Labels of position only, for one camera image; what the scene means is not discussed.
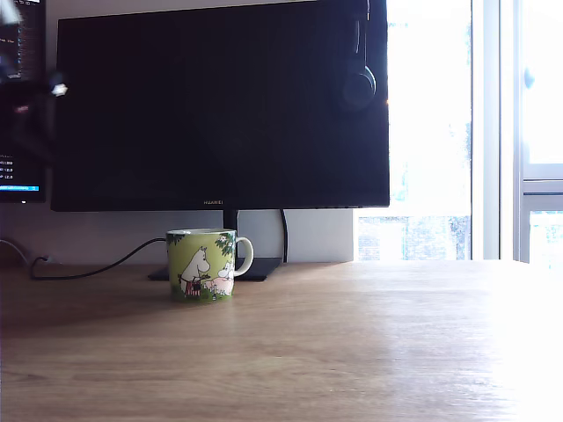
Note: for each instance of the small monitor with lit screen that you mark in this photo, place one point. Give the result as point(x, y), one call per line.
point(19, 193)

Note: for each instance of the large black Huawei monitor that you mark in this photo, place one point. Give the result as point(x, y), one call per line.
point(220, 110)

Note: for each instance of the green cartoon print mug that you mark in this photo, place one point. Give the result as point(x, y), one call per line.
point(176, 272)

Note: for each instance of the black headphones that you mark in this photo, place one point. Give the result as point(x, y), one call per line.
point(358, 90)

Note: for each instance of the white window frame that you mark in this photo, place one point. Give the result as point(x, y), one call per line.
point(492, 132)

